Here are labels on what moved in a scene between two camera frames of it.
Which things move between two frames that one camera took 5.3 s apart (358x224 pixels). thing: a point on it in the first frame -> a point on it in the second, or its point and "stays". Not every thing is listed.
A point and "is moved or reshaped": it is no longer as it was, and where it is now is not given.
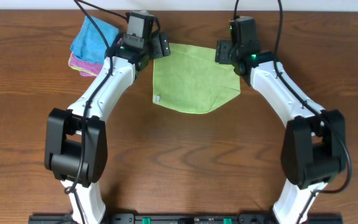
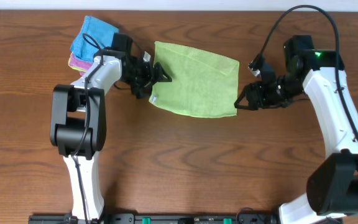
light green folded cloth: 79,69 stays
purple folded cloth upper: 91,67 stays
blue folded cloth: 89,44 stays
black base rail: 184,218 stays
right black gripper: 223,46 -> 257,98
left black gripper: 158,53 -> 148,83
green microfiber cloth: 189,80 is moved or reshaped
